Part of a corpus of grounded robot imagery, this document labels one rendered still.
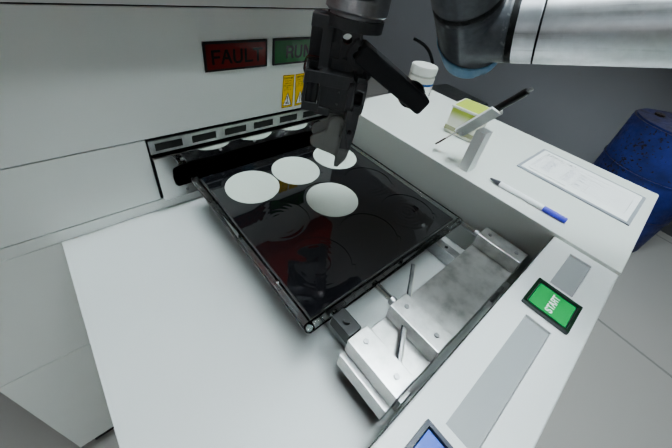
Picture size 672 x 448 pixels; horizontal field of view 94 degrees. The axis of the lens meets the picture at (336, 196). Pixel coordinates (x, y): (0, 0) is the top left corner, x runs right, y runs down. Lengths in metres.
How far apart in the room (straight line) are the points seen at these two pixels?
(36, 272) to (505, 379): 0.72
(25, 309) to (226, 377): 0.43
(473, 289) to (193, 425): 0.43
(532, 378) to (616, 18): 0.36
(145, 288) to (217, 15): 0.44
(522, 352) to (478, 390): 0.08
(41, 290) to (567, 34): 0.85
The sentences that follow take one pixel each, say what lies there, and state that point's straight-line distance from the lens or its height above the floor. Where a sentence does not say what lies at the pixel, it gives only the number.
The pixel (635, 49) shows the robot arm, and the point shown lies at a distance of 0.42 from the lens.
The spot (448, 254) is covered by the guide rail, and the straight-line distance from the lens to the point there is 0.64.
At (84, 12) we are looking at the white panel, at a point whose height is 1.16.
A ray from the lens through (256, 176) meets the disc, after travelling 0.63.
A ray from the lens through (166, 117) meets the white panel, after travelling 0.61.
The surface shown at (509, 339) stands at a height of 0.96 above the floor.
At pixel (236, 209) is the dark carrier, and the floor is 0.90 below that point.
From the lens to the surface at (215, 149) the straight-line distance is 0.66.
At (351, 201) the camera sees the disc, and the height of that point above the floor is 0.90.
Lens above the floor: 1.28
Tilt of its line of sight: 39 degrees down
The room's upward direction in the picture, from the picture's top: 11 degrees clockwise
